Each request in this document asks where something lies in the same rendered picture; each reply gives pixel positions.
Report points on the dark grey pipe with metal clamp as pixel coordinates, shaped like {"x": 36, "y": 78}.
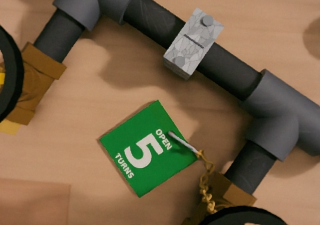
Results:
{"x": 284, "y": 117}

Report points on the green tag with chain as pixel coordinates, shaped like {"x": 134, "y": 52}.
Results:
{"x": 147, "y": 156}

